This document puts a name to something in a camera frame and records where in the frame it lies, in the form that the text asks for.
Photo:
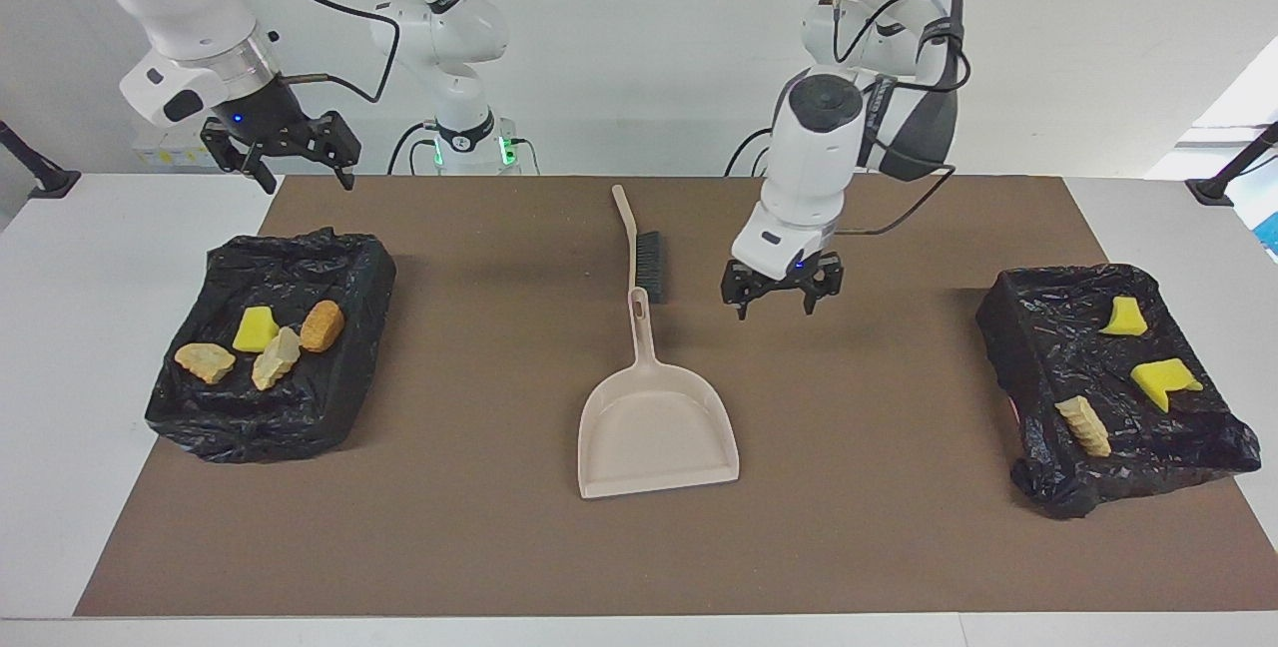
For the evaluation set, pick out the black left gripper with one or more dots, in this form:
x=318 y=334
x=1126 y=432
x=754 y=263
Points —
x=784 y=280

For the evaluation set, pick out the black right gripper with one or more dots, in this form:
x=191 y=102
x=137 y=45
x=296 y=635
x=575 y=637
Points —
x=265 y=118

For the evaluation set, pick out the beige hand brush black bristles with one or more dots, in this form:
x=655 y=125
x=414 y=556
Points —
x=639 y=248

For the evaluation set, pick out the brown round bread roll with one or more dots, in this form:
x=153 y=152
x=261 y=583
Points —
x=321 y=325

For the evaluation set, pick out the yellow sponge chunk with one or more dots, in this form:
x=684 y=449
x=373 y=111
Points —
x=256 y=329

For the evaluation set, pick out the beige plastic dustpan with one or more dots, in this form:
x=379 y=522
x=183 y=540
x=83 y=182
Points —
x=654 y=427

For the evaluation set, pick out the pale cream bread piece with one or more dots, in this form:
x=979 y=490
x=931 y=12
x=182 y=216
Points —
x=272 y=362

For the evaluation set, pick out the tan bread piece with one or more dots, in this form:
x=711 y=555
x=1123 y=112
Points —
x=205 y=362

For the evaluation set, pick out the large pale bread chunk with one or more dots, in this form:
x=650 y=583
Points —
x=1086 y=425

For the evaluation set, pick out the curved yellow sponge piece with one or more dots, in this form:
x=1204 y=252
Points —
x=1125 y=318

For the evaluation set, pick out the notched yellow sponge piece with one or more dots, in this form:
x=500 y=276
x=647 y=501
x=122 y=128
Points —
x=1163 y=382

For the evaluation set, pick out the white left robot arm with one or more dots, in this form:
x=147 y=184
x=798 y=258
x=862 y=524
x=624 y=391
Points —
x=819 y=158

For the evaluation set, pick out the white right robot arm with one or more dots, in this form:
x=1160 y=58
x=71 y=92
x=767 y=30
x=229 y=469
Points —
x=200 y=18

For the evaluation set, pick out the black bag lined bin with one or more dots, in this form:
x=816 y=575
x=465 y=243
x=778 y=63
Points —
x=1108 y=477
x=300 y=417

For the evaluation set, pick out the white cardboard boxes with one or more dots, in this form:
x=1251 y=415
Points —
x=180 y=156

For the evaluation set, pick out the black clamp stand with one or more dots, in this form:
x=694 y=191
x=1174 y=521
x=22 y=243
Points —
x=1213 y=190
x=50 y=181

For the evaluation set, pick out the brown table mat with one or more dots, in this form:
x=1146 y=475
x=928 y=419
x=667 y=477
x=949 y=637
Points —
x=639 y=547

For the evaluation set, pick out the blue object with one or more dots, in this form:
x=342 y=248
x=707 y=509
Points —
x=1271 y=233

